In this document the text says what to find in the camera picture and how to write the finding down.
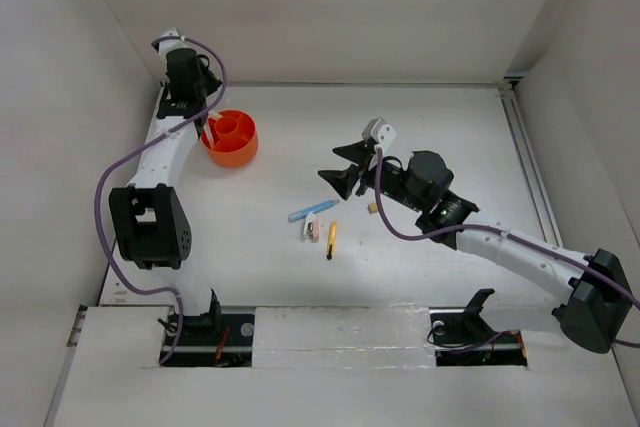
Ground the orange round divided container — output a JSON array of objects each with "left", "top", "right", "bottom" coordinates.
[{"left": 201, "top": 110, "right": 259, "bottom": 169}]

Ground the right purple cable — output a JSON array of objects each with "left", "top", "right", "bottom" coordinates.
[{"left": 374, "top": 146, "right": 640, "bottom": 353}]

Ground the yellow black-tipped pen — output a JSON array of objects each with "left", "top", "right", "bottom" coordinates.
[{"left": 326, "top": 221, "right": 338, "bottom": 260}]

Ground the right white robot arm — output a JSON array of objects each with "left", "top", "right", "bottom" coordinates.
[{"left": 318, "top": 141, "right": 639, "bottom": 354}]

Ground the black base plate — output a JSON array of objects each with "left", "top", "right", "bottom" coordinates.
[
  {"left": 426, "top": 308, "right": 528, "bottom": 367},
  {"left": 163, "top": 307, "right": 255, "bottom": 368}
]

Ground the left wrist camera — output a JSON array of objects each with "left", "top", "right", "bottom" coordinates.
[{"left": 151, "top": 27, "right": 185, "bottom": 58}]

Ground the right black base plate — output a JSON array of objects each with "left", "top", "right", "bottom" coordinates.
[{"left": 426, "top": 308, "right": 528, "bottom": 367}]

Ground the aluminium rail frame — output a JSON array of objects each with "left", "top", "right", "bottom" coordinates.
[{"left": 502, "top": 75, "right": 614, "bottom": 348}]

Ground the pink pen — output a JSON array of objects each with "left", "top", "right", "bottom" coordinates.
[{"left": 203, "top": 124, "right": 215, "bottom": 149}]

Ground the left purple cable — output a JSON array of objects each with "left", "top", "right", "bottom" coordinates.
[{"left": 94, "top": 36, "right": 229, "bottom": 366}]

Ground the purple cable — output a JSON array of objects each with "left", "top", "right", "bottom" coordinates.
[
  {"left": 94, "top": 36, "right": 229, "bottom": 366},
  {"left": 374, "top": 146, "right": 640, "bottom": 353}
]

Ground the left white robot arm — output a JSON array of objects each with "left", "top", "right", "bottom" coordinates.
[{"left": 109, "top": 43, "right": 223, "bottom": 344}]

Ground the blue pen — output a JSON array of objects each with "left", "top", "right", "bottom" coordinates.
[{"left": 288, "top": 199, "right": 340, "bottom": 222}]

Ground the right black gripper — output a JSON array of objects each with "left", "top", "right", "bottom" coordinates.
[{"left": 317, "top": 140, "right": 425, "bottom": 213}]

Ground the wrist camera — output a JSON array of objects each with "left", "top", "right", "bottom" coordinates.
[
  {"left": 362, "top": 117, "right": 397, "bottom": 153},
  {"left": 151, "top": 27, "right": 185, "bottom": 58}
]

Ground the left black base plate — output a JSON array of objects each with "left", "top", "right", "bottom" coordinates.
[{"left": 163, "top": 307, "right": 255, "bottom": 368}]

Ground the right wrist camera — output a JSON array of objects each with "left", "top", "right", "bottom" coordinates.
[{"left": 362, "top": 117, "right": 397, "bottom": 153}]

